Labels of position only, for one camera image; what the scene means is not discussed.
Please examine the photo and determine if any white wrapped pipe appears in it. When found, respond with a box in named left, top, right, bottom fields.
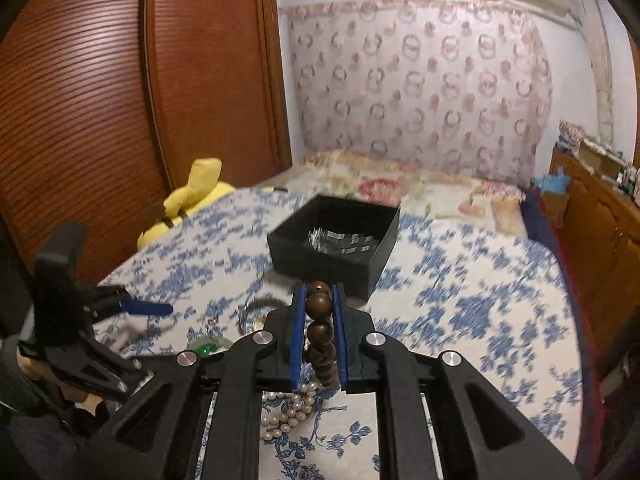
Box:
left=574, top=0, right=617, bottom=147

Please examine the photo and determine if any blue plastic bag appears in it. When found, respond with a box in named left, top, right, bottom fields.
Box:
left=531, top=169, right=572, bottom=194

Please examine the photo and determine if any yellow plush toy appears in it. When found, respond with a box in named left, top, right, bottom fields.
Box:
left=137, top=158, right=236, bottom=251

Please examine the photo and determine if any brown wooden wardrobe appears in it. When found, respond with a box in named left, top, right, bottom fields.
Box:
left=0, top=0, right=294, bottom=286

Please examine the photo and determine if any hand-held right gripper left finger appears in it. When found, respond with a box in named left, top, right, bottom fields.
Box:
left=102, top=283, right=307, bottom=480

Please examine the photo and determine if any blue floral bedsheet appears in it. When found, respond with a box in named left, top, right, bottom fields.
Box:
left=92, top=187, right=587, bottom=480

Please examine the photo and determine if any brown wooden bead bracelet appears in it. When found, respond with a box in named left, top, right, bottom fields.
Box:
left=303, top=282, right=337, bottom=389

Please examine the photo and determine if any white pearl necklace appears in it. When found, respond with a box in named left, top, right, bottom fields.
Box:
left=260, top=380, right=322, bottom=442

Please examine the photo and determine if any silver bracelet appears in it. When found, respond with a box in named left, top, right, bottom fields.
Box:
left=307, top=227, right=379, bottom=257

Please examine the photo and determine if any dark navy cloth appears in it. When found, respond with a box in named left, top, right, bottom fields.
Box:
left=519, top=189, right=567, bottom=247

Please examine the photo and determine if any green bead jewellery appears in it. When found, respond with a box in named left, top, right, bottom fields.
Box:
left=187, top=337, right=234, bottom=359

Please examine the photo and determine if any thin metal bangle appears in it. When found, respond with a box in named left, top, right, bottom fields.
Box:
left=237, top=297, right=284, bottom=336

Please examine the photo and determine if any cardboard box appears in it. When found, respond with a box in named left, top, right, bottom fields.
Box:
left=577, top=138, right=627, bottom=181

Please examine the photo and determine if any black jewelry box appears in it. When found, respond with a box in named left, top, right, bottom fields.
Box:
left=266, top=193, right=401, bottom=304

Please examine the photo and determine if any brown wooden cabinet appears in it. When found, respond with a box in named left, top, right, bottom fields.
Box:
left=549, top=146, right=640, bottom=323

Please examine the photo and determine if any floral pillow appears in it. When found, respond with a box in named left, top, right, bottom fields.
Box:
left=304, top=149, right=527, bottom=235

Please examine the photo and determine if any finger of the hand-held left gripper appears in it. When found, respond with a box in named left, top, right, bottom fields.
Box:
left=45, top=331, right=147, bottom=404
left=80, top=284, right=174, bottom=319

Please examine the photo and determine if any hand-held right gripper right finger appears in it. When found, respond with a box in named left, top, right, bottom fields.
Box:
left=335, top=283, right=582, bottom=480

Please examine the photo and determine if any floral patterned curtain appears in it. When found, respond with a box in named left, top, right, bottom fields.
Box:
left=277, top=0, right=556, bottom=187

